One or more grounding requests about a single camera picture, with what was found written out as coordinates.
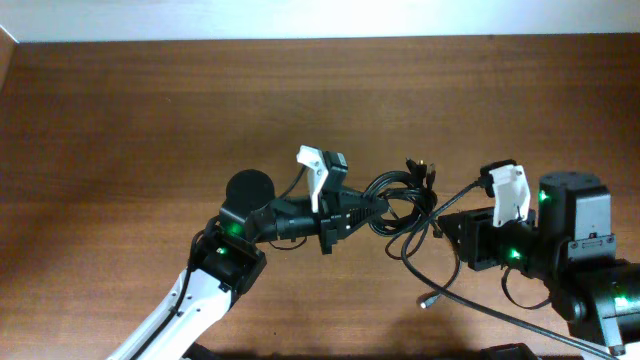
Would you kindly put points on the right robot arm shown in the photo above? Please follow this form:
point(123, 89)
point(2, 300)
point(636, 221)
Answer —
point(569, 245)

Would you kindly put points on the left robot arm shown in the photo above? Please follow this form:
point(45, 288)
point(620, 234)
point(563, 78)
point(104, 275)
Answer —
point(293, 218)

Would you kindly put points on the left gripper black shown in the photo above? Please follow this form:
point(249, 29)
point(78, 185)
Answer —
point(334, 218)

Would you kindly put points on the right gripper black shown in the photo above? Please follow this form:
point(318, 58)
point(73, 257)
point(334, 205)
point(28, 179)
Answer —
point(473, 240)

